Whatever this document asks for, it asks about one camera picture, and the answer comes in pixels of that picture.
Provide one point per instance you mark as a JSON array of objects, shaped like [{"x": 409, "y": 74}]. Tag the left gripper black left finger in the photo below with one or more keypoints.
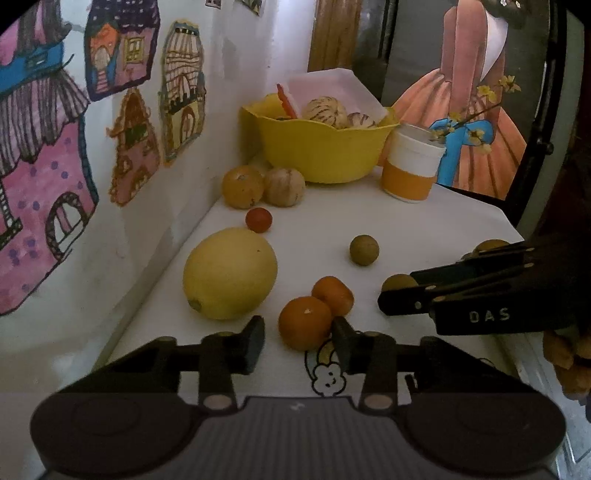
[{"x": 227, "y": 354}]

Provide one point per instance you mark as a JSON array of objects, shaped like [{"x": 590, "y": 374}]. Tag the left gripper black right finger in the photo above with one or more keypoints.
[{"x": 370, "y": 354}]

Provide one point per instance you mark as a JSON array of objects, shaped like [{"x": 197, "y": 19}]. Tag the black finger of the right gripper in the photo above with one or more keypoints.
[
  {"x": 477, "y": 265},
  {"x": 414, "y": 300}
]

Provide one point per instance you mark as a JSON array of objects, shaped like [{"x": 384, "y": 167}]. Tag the orange mandarin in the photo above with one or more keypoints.
[
  {"x": 304, "y": 323},
  {"x": 335, "y": 294}
]

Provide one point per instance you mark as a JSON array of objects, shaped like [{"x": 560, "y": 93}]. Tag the small brown-green round fruit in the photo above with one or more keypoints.
[{"x": 364, "y": 250}]

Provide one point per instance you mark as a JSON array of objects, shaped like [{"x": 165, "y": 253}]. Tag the large yellow melon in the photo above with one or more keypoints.
[{"x": 229, "y": 274}]

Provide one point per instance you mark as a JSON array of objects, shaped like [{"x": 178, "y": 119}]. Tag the small red tomato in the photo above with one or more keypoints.
[{"x": 259, "y": 220}]

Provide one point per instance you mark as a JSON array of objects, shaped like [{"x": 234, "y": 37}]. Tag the right human hand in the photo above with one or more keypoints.
[{"x": 569, "y": 356}]

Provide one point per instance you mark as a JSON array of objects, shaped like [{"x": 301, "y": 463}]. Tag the brown-yellow mango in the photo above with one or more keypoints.
[{"x": 483, "y": 247}]

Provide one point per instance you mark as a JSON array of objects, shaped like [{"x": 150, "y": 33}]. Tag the white and orange cup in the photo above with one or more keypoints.
[{"x": 412, "y": 165}]

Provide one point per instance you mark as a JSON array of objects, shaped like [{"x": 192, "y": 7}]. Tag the painting of woman in dress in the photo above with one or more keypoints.
[{"x": 461, "y": 99}]

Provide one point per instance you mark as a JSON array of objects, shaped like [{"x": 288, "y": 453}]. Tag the orange fruit by bowl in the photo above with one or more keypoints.
[{"x": 242, "y": 187}]

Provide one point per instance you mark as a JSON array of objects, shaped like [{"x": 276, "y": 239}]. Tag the tan striped melon by bowl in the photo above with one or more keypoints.
[{"x": 283, "y": 187}]

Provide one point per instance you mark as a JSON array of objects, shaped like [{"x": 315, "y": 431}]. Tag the yellow plastic bowl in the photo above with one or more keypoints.
[{"x": 320, "y": 152}]

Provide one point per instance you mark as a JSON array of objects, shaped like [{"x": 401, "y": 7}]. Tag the striped pepino melon in bowl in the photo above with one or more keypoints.
[{"x": 326, "y": 110}]

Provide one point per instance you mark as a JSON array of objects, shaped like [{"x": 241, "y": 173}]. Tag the small brown pink house drawing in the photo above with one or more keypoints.
[{"x": 137, "y": 153}]

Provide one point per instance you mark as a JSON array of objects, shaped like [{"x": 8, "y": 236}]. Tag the white foam tray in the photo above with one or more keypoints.
[{"x": 338, "y": 83}]

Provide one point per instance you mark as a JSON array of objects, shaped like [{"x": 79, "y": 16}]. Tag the pink purple house drawing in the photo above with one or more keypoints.
[{"x": 47, "y": 192}]

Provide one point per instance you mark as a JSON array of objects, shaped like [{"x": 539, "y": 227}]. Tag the beige striped house drawing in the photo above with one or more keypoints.
[{"x": 183, "y": 93}]

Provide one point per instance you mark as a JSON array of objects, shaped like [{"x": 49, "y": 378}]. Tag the dark purple house drawing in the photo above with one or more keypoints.
[{"x": 120, "y": 41}]

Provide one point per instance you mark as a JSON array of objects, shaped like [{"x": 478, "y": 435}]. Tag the wooden door frame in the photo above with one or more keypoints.
[{"x": 333, "y": 39}]

